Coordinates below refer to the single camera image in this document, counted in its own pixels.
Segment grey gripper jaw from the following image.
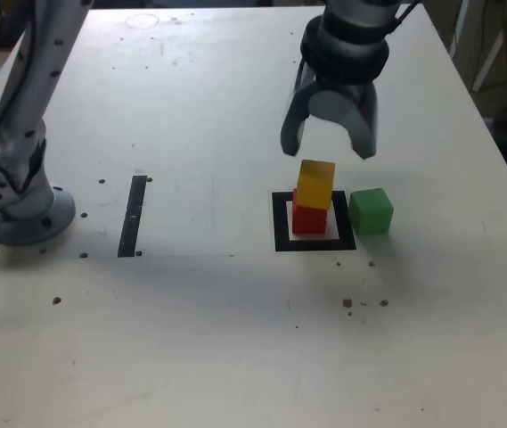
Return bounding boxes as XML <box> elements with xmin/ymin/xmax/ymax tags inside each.
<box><xmin>279</xmin><ymin>56</ymin><xmax>321</xmax><ymax>157</ymax></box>
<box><xmin>309</xmin><ymin>83</ymin><xmax>379</xmax><ymax>161</ymax></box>

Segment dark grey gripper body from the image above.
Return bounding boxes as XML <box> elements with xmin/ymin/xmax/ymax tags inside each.
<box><xmin>314</xmin><ymin>78</ymin><xmax>371</xmax><ymax>98</ymax></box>

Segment yellow cube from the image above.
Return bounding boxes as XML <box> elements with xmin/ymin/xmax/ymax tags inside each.
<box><xmin>296</xmin><ymin>159</ymin><xmax>337</xmax><ymax>210</ymax></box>

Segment green cube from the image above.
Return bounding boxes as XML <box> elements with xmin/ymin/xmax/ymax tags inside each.
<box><xmin>348</xmin><ymin>186</ymin><xmax>395</xmax><ymax>236</ymax></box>

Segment red cube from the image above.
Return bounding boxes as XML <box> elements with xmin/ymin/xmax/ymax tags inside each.
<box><xmin>291</xmin><ymin>186</ymin><xmax>329</xmax><ymax>235</ymax></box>

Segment black tape square outline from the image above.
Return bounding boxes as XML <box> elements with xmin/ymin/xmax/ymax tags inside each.
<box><xmin>271</xmin><ymin>190</ymin><xmax>356</xmax><ymax>253</ymax></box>

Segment white slanted board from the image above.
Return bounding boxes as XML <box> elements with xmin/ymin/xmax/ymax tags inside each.
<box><xmin>472</xmin><ymin>24</ymin><xmax>506</xmax><ymax>94</ymax></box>

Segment black tape strip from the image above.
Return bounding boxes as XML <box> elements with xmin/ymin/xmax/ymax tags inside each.
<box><xmin>118</xmin><ymin>175</ymin><xmax>147</xmax><ymax>259</ymax></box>

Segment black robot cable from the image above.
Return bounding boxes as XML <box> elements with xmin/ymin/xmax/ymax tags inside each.
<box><xmin>0</xmin><ymin>0</ymin><xmax>420</xmax><ymax>179</ymax></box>

